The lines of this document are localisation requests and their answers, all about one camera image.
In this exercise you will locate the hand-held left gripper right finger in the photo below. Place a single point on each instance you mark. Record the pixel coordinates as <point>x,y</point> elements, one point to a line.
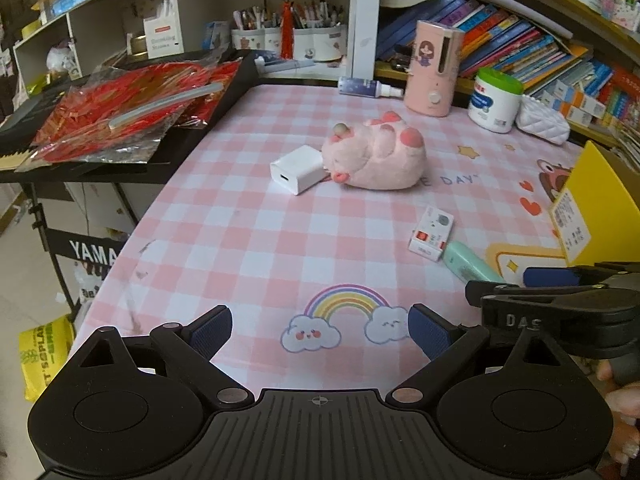
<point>427,332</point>

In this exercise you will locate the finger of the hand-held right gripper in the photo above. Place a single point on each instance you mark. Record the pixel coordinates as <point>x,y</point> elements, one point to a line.
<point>492,291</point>
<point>547,276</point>

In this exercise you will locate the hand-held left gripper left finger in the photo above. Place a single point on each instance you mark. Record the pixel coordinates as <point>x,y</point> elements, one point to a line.
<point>212,332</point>

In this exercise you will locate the mint green tube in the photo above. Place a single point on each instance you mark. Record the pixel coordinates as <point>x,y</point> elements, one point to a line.
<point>470,262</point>

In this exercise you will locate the yellow cardboard box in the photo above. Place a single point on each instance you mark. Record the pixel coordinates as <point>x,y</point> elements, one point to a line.
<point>610,195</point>

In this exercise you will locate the person's right hand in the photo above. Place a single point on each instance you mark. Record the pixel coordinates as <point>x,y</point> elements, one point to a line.
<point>622,402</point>

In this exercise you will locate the small white carton red label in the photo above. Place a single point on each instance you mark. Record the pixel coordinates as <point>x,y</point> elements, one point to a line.
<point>431,232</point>

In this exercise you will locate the pink checkered tablecloth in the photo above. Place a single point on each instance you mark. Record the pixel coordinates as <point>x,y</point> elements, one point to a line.
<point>225,240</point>

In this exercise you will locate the black keyboard stand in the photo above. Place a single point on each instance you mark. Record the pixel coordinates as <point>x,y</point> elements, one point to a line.
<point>95,256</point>

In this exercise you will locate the stack of papers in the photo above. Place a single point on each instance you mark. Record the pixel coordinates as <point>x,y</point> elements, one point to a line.
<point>627,142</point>

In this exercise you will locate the white quilted pouch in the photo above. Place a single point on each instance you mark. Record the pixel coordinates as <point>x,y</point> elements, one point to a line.
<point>542,120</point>

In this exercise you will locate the yellow plastic bag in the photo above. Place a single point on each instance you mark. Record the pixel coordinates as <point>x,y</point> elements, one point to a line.
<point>42,360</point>

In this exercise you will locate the pink plush pig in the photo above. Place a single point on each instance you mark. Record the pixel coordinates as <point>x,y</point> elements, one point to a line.
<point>380,160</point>

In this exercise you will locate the pile of small cartons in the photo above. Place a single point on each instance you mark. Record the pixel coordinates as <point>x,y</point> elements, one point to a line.
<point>575,105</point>

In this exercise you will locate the white jar green lid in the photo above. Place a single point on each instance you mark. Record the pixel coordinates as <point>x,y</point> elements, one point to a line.
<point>492,106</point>

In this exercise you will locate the white charger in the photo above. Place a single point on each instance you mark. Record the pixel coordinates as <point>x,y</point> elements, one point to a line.
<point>297,170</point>

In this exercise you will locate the red boxed book set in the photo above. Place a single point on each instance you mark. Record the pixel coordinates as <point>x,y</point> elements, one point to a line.
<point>620,92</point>

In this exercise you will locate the pink humidifier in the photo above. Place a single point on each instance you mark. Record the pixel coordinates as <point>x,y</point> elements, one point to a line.
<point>431,75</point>

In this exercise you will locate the translucent white tube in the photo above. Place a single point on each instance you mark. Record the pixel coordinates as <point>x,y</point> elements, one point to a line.
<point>165,105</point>

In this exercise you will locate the red decoration packets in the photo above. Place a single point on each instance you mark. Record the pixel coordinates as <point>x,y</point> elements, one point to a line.
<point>100,127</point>

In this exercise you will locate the row of colourful books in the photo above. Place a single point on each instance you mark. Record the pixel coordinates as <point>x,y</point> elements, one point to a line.
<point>500,40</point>

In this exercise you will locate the blue spray bottle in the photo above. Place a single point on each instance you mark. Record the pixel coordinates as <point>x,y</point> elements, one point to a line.
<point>357,85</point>

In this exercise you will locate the white blue tube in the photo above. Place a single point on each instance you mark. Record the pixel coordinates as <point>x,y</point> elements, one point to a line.
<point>282,64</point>

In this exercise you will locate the black keyboard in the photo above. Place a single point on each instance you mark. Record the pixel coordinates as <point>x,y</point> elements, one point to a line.
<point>27,110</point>

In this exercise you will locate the blue white small box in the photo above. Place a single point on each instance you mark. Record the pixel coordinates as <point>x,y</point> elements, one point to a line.
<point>216,36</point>

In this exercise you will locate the gold tin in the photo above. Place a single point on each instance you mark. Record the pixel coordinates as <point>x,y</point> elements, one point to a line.
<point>137,45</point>

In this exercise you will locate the white straw box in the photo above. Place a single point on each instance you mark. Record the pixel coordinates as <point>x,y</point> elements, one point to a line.
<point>164,37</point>

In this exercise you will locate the white bookshelf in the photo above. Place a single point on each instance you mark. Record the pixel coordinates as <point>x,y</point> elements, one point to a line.
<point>365,20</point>

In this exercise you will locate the large white pen holder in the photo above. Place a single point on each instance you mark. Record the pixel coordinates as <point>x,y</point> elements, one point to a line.
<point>322,44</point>

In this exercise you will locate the white plastic bag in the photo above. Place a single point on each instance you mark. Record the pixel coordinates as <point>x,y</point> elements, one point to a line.
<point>64,62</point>

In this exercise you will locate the red tassel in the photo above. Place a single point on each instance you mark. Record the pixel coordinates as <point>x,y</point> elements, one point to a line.
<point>287,30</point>

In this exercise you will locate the blue tissue packs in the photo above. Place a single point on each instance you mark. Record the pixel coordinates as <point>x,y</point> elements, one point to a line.
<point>67,2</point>

